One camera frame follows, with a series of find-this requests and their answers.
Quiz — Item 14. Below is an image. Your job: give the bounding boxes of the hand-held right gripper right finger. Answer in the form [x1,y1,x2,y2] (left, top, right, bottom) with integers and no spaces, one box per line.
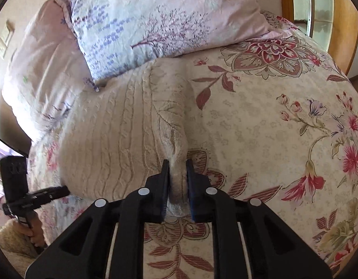
[186,159,332,279]

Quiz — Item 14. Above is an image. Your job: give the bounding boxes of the person's left forearm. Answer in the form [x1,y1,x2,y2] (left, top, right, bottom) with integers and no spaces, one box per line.
[0,218,33,260]

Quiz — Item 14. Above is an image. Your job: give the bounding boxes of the beige cable knit sweater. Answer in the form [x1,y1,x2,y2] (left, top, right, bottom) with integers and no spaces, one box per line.
[58,61,197,218]

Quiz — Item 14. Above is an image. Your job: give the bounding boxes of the cream floral quilt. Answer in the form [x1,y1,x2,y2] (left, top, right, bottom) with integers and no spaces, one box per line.
[25,10,358,279]

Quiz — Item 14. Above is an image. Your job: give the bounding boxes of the pale blue tree print pillow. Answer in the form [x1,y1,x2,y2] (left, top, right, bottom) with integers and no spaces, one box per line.
[49,0,292,85]

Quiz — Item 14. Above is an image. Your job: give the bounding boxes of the wooden framed glass panel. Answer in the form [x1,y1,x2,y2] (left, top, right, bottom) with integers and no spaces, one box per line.
[278,0,358,77]

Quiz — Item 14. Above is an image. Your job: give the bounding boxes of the pink floral pillow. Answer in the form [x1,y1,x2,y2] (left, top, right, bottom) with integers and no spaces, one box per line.
[2,0,94,143]

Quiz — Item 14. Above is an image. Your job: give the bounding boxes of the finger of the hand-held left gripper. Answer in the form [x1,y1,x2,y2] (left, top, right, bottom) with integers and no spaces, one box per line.
[23,184,71,208]

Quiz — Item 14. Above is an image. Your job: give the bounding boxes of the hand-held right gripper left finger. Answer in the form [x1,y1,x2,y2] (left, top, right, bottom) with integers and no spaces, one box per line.
[26,159,170,279]

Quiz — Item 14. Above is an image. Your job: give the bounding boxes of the person's left hand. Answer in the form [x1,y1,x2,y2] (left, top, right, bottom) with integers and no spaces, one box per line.
[23,218,48,249]

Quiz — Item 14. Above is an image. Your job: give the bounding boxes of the beige wall switch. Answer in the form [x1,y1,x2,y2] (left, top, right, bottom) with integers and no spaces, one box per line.
[0,20,16,59]

